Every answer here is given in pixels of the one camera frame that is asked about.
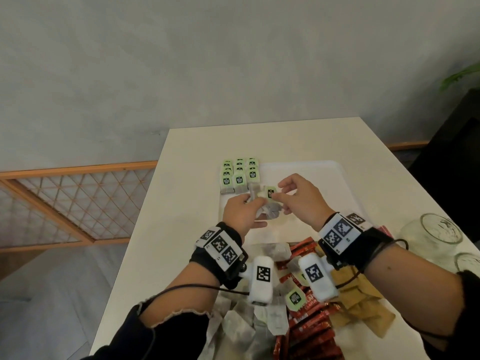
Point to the person's right hand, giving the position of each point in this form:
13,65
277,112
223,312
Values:
307,202

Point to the person's left hand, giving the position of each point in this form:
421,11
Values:
240,215

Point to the white tray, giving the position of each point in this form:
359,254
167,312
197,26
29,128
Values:
318,176

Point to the white tea bag green tag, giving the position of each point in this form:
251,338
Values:
269,191
272,210

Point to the rows of laid tea bags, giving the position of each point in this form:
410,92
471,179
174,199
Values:
240,176

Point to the red stirrer sticks bundle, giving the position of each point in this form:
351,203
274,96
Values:
385,231

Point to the pile of tea bags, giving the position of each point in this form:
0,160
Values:
240,326

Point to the pile of brown sugar packets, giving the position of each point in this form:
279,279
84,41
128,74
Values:
360,303

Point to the pile of red coffee sachets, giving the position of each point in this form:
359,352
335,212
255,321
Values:
311,326

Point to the person's right forearm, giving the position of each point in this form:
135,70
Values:
412,288

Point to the person's left forearm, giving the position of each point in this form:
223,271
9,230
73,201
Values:
180,296

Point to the black left wristband marker tags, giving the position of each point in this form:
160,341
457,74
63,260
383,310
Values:
219,251

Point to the clear glass jar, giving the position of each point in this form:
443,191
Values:
427,236
468,263

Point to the black furniture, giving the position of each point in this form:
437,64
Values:
453,164

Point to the wooden lattice screen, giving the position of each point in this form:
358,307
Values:
75,168

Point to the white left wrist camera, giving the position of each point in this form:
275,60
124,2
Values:
261,281

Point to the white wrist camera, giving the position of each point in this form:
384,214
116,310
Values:
261,281
317,277

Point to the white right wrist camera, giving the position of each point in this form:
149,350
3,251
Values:
317,277

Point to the wooden wall rail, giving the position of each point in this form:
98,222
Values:
408,146

